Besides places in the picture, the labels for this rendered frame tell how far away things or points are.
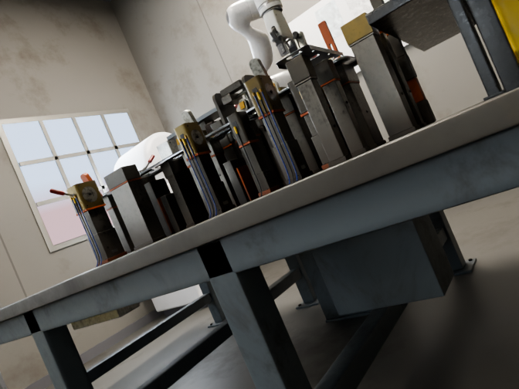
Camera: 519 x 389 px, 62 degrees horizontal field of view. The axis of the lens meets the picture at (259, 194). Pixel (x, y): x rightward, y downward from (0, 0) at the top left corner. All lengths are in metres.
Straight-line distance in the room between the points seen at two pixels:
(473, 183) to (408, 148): 0.10
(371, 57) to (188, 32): 3.91
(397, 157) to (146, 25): 5.04
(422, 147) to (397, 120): 0.69
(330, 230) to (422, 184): 0.17
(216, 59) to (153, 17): 1.01
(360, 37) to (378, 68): 0.10
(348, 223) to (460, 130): 0.23
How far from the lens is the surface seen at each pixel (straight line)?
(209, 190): 1.54
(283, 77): 2.20
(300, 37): 1.76
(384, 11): 1.25
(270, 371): 0.95
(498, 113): 0.61
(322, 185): 0.68
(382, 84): 1.32
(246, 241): 0.84
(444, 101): 3.88
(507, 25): 0.92
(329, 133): 1.11
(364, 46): 1.34
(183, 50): 5.14
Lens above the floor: 0.70
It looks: level
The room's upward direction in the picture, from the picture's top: 23 degrees counter-clockwise
